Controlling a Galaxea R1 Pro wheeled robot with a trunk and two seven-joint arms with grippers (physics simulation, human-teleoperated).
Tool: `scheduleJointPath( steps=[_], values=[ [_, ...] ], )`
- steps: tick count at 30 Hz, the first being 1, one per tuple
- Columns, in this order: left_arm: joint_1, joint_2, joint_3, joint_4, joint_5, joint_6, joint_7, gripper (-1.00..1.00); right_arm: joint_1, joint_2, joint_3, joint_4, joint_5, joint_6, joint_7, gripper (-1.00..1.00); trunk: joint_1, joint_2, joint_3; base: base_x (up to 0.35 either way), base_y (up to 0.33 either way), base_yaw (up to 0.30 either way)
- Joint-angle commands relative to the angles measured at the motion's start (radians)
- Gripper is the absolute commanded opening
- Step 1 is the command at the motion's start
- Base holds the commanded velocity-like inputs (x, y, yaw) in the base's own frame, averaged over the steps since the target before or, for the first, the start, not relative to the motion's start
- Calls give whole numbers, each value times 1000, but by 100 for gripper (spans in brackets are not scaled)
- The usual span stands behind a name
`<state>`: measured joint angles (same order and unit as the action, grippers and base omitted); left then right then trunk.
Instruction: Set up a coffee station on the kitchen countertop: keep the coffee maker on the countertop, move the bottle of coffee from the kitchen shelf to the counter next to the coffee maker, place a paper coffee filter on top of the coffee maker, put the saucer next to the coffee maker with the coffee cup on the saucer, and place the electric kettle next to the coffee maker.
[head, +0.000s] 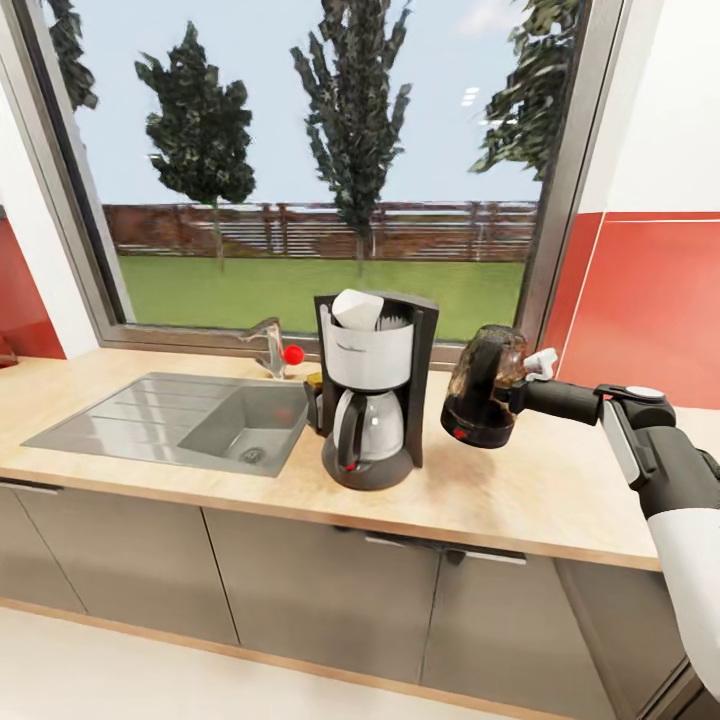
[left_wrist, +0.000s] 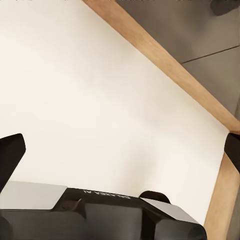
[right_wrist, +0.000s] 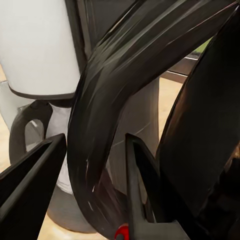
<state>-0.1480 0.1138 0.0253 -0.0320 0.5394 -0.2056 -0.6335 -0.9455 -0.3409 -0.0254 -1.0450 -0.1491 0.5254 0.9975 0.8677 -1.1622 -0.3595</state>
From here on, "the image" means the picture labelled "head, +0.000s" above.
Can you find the bottle of coffee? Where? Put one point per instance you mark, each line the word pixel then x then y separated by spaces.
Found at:
pixel 314 391

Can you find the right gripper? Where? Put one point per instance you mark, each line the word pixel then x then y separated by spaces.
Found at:
pixel 547 397

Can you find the fixed window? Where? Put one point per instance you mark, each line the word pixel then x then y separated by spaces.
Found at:
pixel 209 164

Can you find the electric kettle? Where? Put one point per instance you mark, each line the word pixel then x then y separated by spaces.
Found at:
pixel 477 419

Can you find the drop in sink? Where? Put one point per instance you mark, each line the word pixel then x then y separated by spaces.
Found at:
pixel 244 426

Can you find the coffee maker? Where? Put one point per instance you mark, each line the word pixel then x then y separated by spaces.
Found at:
pixel 374 389

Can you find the paper coffee filter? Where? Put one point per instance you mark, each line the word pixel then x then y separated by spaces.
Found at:
pixel 357 311

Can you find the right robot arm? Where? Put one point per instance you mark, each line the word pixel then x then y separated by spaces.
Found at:
pixel 678 487

